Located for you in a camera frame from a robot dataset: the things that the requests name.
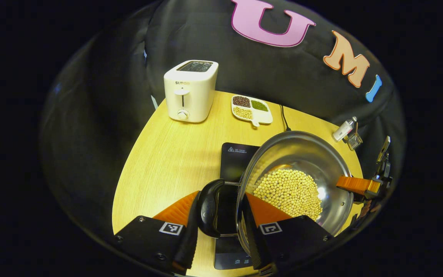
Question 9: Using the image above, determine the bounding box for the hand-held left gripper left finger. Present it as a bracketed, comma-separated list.
[114, 190, 201, 275]

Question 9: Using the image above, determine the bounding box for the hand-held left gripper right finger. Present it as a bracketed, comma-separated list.
[241, 192, 333, 277]

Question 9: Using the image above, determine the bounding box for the steel pot with soybeans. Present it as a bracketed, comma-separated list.
[197, 131, 355, 256]

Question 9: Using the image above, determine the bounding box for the black induction cooktop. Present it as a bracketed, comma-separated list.
[214, 142, 260, 270]

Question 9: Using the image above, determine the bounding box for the glass jar with stick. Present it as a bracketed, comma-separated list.
[343, 122, 363, 150]

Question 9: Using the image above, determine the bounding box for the small clear bottle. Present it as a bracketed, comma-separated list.
[332, 117, 358, 142]

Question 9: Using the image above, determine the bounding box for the white divided dish of beans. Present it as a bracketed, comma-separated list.
[231, 95, 274, 127]

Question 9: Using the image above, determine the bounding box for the black backdrop cloth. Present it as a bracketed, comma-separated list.
[41, 0, 406, 250]

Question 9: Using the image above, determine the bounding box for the white toaster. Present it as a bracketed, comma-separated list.
[163, 60, 219, 123]

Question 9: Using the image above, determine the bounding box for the black power cable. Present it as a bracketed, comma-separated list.
[279, 104, 292, 132]

